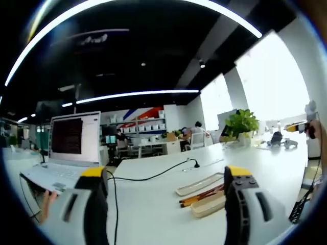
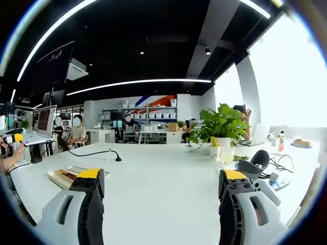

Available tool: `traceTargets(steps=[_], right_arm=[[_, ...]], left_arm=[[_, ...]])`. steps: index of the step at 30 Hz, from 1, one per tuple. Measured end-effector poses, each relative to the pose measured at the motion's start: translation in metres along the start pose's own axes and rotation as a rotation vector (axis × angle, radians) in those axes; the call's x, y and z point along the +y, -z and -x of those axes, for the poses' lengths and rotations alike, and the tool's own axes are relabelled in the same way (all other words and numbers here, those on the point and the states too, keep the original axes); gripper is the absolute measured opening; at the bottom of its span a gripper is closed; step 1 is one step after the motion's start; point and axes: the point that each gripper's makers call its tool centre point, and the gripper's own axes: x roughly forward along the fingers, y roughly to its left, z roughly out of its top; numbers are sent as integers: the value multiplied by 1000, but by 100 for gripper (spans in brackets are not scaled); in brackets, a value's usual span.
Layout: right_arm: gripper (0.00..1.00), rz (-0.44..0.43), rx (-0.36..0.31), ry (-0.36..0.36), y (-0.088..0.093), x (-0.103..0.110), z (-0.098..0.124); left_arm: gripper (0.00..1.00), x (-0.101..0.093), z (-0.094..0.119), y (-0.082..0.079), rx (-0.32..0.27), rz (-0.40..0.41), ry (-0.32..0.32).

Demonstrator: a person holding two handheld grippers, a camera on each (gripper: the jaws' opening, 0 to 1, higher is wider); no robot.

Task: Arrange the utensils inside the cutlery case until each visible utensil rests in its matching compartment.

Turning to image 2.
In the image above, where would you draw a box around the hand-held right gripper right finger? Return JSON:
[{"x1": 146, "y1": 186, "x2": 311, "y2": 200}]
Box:
[{"x1": 218, "y1": 168, "x2": 287, "y2": 245}]

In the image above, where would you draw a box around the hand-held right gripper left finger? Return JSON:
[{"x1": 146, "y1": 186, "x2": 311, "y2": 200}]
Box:
[{"x1": 35, "y1": 167, "x2": 105, "y2": 245}]

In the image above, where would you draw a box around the beige cutlery case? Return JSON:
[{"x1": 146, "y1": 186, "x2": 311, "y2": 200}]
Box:
[{"x1": 47, "y1": 168, "x2": 78, "y2": 190}]

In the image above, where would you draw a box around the brown wooden utensil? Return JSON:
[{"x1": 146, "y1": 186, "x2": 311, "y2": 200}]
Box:
[{"x1": 59, "y1": 169, "x2": 78, "y2": 179}]

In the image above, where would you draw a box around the white cutlery case lid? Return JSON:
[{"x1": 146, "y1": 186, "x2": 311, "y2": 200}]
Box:
[{"x1": 66, "y1": 165, "x2": 111, "y2": 177}]

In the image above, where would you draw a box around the person's left hand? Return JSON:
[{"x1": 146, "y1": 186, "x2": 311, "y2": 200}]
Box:
[{"x1": 9, "y1": 142, "x2": 26, "y2": 164}]

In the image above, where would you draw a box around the monitor with text screen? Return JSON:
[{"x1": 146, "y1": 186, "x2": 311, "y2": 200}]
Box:
[{"x1": 37, "y1": 105, "x2": 58, "y2": 139}]

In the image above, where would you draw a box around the blue and white packet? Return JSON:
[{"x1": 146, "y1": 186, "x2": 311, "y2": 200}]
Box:
[{"x1": 270, "y1": 178, "x2": 292, "y2": 191}]

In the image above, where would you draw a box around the grey headset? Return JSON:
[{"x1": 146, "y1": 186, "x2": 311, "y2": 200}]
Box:
[{"x1": 237, "y1": 150, "x2": 270, "y2": 181}]

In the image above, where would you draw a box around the white plant pot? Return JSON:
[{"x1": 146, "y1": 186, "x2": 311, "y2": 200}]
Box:
[{"x1": 215, "y1": 137, "x2": 235, "y2": 164}]

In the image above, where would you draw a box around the white cup with yellow item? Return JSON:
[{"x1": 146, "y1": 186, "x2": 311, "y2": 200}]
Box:
[{"x1": 209, "y1": 136, "x2": 221, "y2": 161}]

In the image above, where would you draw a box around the drink bottle with red label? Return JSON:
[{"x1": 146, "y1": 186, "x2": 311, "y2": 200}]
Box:
[{"x1": 277, "y1": 131, "x2": 287, "y2": 152}]

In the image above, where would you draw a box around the black gooseneck microphone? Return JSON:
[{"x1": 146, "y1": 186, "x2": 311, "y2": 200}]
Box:
[{"x1": 108, "y1": 149, "x2": 123, "y2": 162}]

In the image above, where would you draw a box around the white laptop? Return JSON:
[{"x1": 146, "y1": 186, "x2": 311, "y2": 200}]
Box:
[{"x1": 239, "y1": 123, "x2": 271, "y2": 147}]

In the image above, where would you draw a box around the dark hanging banner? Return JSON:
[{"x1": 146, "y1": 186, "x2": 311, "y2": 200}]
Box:
[{"x1": 35, "y1": 40, "x2": 76, "y2": 85}]

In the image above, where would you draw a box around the ceiling air conditioner unit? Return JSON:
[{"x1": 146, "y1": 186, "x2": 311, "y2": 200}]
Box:
[{"x1": 65, "y1": 58, "x2": 89, "y2": 81}]

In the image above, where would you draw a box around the green potted plant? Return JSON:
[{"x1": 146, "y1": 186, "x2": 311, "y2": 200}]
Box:
[{"x1": 187, "y1": 103, "x2": 251, "y2": 153}]

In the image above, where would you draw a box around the curved ceiling light strip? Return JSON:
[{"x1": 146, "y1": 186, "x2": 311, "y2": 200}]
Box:
[{"x1": 16, "y1": 0, "x2": 99, "y2": 83}]

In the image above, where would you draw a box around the white desk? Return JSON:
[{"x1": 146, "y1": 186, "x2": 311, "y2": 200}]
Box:
[{"x1": 137, "y1": 130, "x2": 184, "y2": 145}]

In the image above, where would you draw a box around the shelf with white bins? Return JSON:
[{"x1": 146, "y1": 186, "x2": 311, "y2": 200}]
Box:
[{"x1": 101, "y1": 99, "x2": 178, "y2": 126}]

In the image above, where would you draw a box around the long ceiling light strip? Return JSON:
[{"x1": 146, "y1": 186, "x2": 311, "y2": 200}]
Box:
[{"x1": 66, "y1": 79, "x2": 213, "y2": 96}]

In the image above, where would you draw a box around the tangle of black cables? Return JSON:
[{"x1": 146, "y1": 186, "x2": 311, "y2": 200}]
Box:
[{"x1": 259, "y1": 154, "x2": 295, "y2": 179}]

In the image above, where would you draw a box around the black cable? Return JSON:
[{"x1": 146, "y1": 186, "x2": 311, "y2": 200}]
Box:
[{"x1": 66, "y1": 149, "x2": 111, "y2": 157}]

